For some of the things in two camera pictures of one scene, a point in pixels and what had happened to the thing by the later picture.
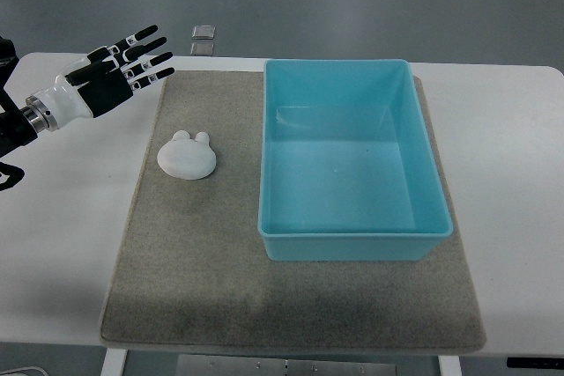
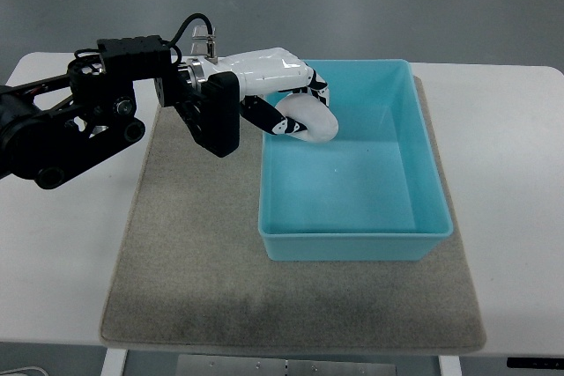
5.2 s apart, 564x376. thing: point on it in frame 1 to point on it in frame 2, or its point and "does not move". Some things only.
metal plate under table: x=278 y=365 does not move
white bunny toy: x=185 y=158 to x=320 y=121
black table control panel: x=535 y=363 does not move
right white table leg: x=449 y=365 does not move
